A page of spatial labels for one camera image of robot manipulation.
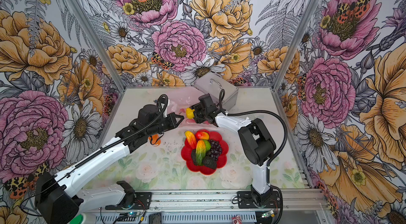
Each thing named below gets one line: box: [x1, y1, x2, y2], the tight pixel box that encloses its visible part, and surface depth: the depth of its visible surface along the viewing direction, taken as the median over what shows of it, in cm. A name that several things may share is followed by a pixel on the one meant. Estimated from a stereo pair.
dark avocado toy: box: [203, 155, 218, 170], surface depth 79 cm
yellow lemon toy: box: [186, 107, 196, 120], surface depth 92 cm
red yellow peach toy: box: [195, 131, 210, 140], surface depth 92 cm
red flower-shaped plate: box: [180, 129, 229, 176], surface depth 87 cm
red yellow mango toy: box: [185, 130, 198, 150], surface depth 89 cm
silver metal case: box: [193, 71, 239, 110], surface depth 103 cm
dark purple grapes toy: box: [206, 139, 223, 161], surface depth 89 cm
